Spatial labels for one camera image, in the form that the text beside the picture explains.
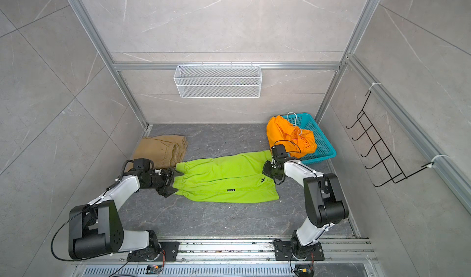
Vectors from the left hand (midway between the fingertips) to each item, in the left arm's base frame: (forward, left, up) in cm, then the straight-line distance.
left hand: (180, 176), depth 86 cm
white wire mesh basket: (+48, -18, +21) cm, 55 cm away
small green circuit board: (-35, +7, -9) cm, 37 cm away
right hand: (+5, -42, -6) cm, 43 cm away
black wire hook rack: (-11, -79, +26) cm, 84 cm away
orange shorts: (+21, -64, -3) cm, 67 cm away
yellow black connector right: (-38, -52, -8) cm, 65 cm away
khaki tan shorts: (+19, +12, -4) cm, 23 cm away
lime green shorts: (0, -24, -4) cm, 25 cm away
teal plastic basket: (+15, -77, -3) cm, 78 cm away
